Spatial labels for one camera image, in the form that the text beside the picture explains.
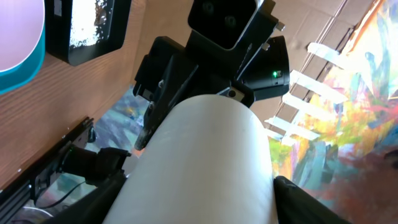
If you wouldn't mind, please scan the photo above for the large white round plate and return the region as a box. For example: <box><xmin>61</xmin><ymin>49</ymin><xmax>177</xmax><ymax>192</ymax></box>
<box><xmin>1</xmin><ymin>0</ymin><xmax>45</xmax><ymax>72</ymax></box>

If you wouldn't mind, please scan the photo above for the small white cup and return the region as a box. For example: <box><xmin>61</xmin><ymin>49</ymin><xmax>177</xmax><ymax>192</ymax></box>
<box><xmin>105</xmin><ymin>95</ymin><xmax>278</xmax><ymax>224</ymax></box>

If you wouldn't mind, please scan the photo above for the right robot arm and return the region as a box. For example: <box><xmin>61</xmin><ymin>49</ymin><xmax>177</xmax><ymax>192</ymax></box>
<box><xmin>132</xmin><ymin>32</ymin><xmax>290</xmax><ymax>151</ymax></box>

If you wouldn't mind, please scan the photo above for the spilled rice pile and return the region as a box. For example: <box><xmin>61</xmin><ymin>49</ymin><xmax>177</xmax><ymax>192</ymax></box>
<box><xmin>69</xmin><ymin>0</ymin><xmax>114</xmax><ymax>49</ymax></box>

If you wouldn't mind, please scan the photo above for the black rectangular tray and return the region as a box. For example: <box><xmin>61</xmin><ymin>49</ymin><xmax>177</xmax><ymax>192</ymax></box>
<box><xmin>44</xmin><ymin>0</ymin><xmax>132</xmax><ymax>66</ymax></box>

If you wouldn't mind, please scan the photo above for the teal plastic serving tray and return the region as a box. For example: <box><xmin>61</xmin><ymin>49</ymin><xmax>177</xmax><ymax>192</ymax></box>
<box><xmin>0</xmin><ymin>27</ymin><xmax>45</xmax><ymax>95</ymax></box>

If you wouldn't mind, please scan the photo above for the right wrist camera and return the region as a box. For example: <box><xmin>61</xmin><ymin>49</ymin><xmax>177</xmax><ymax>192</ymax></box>
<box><xmin>187</xmin><ymin>0</ymin><xmax>278</xmax><ymax>50</ymax></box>

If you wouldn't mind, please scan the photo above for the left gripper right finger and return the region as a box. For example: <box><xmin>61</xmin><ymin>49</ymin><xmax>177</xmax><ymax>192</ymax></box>
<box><xmin>273</xmin><ymin>176</ymin><xmax>350</xmax><ymax>224</ymax></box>

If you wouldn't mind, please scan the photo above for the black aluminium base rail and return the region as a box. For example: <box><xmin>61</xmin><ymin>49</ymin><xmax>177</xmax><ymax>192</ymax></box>
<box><xmin>1</xmin><ymin>117</ymin><xmax>93</xmax><ymax>224</ymax></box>

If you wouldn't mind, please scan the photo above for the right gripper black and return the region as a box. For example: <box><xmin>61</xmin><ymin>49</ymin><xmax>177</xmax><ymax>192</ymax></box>
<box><xmin>132</xmin><ymin>31</ymin><xmax>255</xmax><ymax>151</ymax></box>

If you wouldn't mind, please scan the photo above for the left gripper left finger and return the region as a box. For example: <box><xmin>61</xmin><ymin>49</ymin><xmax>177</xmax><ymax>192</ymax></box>
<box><xmin>43</xmin><ymin>174</ymin><xmax>127</xmax><ymax>224</ymax></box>

